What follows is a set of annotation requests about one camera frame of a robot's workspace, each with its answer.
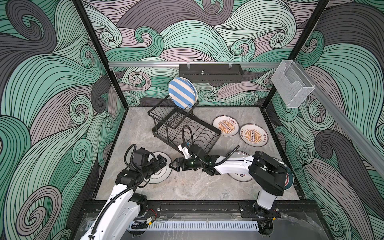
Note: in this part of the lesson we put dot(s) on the left sunburst pattern plate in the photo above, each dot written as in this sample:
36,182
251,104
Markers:
227,125

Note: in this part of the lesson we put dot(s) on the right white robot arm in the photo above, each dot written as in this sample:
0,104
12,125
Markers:
268,172

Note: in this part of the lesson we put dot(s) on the black dish rack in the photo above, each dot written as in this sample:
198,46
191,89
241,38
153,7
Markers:
173,125

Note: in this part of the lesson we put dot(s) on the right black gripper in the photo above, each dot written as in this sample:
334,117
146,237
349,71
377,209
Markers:
177,163

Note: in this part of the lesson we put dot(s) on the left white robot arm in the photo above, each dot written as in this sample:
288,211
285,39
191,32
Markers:
124,204

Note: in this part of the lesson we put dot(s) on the white plate red characters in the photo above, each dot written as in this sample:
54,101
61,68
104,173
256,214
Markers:
240,177

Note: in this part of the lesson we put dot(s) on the white plate teal red rim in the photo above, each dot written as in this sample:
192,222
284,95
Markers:
290,176

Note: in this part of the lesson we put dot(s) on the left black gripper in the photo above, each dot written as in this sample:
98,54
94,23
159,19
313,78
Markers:
156,166

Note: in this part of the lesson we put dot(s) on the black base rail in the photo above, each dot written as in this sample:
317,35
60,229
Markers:
244,209

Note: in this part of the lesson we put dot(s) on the black hanging wall tray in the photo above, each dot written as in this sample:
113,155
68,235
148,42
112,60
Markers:
211,73

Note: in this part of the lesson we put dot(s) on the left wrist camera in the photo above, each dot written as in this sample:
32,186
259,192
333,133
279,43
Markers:
140,158

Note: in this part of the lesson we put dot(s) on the white plate green ring motif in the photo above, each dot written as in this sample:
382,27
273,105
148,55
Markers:
162,174

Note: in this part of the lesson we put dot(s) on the black corner frame post left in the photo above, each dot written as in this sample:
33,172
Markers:
101,54

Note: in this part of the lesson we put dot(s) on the blue striped plate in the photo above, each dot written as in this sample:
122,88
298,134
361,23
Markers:
196,93
182,93

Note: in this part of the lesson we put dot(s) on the black corner frame post right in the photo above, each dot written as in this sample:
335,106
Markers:
312,21

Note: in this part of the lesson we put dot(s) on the right sunburst pattern plate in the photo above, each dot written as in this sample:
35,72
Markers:
254,135

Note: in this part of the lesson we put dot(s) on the black corner frame post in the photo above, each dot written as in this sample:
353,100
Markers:
312,21
101,54

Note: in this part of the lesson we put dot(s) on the aluminium rail right wall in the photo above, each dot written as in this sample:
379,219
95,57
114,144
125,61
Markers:
341,105

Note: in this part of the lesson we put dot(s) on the clear plastic wall bin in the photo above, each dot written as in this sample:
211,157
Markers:
292,83

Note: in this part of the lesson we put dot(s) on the sunburst pattern plate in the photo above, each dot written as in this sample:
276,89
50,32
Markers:
254,135
227,125

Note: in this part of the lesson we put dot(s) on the white slotted cable duct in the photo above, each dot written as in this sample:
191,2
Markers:
199,226

